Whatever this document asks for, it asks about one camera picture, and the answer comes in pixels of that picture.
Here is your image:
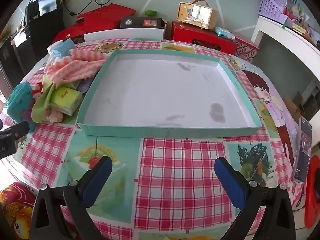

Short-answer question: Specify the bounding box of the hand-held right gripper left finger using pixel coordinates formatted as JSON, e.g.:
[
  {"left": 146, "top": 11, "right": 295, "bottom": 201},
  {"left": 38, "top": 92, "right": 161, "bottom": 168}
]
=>
[{"left": 29, "top": 156, "right": 113, "bottom": 240}]

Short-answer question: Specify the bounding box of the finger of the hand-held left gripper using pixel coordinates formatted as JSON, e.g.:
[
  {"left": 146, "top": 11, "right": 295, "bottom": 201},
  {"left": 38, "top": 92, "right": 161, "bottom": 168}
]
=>
[{"left": 0, "top": 121, "right": 30, "bottom": 140}]

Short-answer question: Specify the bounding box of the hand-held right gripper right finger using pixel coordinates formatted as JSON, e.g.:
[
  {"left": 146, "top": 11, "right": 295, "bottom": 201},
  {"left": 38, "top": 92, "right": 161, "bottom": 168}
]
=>
[{"left": 214, "top": 157, "right": 297, "bottom": 240}]

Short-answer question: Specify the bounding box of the light green cloth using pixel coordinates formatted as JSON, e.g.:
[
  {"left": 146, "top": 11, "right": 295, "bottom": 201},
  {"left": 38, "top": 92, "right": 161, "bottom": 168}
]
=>
[{"left": 31, "top": 76, "right": 59, "bottom": 123}]

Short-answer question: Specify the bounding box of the green tissue packet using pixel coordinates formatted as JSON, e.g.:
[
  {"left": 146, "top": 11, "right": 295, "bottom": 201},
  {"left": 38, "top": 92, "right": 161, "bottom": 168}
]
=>
[{"left": 48, "top": 87, "right": 83, "bottom": 116}]

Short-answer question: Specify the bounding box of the pink white striped cloth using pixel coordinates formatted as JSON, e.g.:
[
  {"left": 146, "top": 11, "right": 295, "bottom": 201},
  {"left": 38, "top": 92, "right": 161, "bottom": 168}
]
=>
[{"left": 46, "top": 49, "right": 108, "bottom": 85}]

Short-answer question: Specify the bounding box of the light blue cloth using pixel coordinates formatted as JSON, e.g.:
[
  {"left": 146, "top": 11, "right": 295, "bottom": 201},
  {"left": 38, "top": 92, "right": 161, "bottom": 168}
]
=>
[{"left": 51, "top": 40, "right": 75, "bottom": 58}]

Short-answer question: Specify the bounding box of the shallow teal cardboard tray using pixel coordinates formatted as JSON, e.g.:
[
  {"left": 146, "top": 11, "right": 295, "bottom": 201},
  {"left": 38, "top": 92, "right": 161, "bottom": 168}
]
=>
[{"left": 76, "top": 49, "right": 262, "bottom": 138}]

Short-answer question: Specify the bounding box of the teal patterned pouch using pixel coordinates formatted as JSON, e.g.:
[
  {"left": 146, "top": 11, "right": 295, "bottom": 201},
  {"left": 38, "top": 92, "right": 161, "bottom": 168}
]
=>
[{"left": 5, "top": 83, "right": 34, "bottom": 123}]

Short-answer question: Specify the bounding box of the checkered printed tablecloth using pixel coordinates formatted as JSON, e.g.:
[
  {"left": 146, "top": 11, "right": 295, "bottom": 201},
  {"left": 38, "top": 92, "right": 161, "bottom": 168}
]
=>
[{"left": 0, "top": 39, "right": 308, "bottom": 240}]

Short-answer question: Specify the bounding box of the fish print cushion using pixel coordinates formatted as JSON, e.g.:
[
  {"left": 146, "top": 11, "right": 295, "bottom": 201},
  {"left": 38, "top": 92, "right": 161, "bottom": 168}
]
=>
[{"left": 0, "top": 182, "right": 38, "bottom": 240}]

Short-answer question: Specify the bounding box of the smartphone on stand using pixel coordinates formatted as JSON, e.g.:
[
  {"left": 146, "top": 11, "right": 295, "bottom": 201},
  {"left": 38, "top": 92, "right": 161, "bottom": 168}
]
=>
[{"left": 292, "top": 117, "right": 313, "bottom": 182}]

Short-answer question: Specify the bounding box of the black cabinet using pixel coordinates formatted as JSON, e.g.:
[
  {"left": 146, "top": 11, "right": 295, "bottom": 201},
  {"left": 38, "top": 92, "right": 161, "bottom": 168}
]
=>
[{"left": 0, "top": 5, "right": 67, "bottom": 80}]

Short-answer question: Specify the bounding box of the red stool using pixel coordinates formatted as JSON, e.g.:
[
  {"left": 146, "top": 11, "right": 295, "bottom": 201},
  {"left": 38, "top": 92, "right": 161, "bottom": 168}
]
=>
[{"left": 304, "top": 155, "right": 320, "bottom": 229}]

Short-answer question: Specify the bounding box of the cardboard box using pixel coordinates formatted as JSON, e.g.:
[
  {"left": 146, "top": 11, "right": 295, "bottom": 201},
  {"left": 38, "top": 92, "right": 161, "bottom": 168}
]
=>
[{"left": 284, "top": 91, "right": 303, "bottom": 123}]

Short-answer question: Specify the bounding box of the red flat box with clasp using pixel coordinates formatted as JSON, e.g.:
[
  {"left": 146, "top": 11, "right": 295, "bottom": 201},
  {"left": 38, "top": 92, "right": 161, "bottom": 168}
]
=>
[{"left": 51, "top": 25, "right": 87, "bottom": 44}]

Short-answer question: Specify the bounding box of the black device with screen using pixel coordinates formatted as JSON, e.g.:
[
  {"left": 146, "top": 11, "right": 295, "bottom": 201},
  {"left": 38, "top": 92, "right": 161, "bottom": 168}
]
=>
[{"left": 25, "top": 0, "right": 63, "bottom": 20}]

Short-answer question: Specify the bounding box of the red patterned box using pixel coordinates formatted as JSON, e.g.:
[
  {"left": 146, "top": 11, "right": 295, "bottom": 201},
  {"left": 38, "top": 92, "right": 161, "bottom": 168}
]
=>
[{"left": 234, "top": 35, "right": 260, "bottom": 63}]

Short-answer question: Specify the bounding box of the white board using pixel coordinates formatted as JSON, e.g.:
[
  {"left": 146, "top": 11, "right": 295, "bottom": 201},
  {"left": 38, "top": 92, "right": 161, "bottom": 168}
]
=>
[{"left": 84, "top": 27, "right": 164, "bottom": 42}]

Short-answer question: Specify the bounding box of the blue wet wipes pack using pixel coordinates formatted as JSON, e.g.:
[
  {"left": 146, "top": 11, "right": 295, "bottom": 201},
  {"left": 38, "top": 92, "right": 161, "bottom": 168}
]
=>
[{"left": 214, "top": 27, "right": 235, "bottom": 40}]

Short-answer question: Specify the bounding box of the red box with window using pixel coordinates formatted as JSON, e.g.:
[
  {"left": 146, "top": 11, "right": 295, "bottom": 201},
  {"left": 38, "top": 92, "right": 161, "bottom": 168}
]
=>
[{"left": 170, "top": 21, "right": 238, "bottom": 55}]

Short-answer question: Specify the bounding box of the black printed box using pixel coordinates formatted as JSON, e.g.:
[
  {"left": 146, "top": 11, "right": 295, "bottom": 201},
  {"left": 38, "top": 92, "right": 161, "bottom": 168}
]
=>
[{"left": 120, "top": 17, "right": 167, "bottom": 29}]

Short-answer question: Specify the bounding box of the white desk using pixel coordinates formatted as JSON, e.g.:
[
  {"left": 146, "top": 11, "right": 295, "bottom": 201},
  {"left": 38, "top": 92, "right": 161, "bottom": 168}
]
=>
[{"left": 251, "top": 15, "right": 320, "bottom": 85}]

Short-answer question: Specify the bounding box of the purple file basket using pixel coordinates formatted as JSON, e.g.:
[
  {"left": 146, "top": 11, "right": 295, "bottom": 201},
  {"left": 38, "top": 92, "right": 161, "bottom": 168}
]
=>
[{"left": 257, "top": 0, "right": 290, "bottom": 22}]

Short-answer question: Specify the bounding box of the row of books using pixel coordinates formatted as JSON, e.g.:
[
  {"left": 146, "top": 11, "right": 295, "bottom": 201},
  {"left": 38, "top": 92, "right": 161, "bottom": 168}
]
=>
[{"left": 282, "top": 0, "right": 320, "bottom": 43}]

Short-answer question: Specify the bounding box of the red gift box with handle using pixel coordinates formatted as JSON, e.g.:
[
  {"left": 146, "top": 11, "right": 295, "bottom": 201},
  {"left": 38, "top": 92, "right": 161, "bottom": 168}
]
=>
[{"left": 76, "top": 3, "right": 137, "bottom": 30}]

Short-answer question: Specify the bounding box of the wooden box with leather handle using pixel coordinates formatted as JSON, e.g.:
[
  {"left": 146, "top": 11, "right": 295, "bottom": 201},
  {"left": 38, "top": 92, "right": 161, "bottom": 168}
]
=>
[{"left": 176, "top": 0, "right": 218, "bottom": 30}]

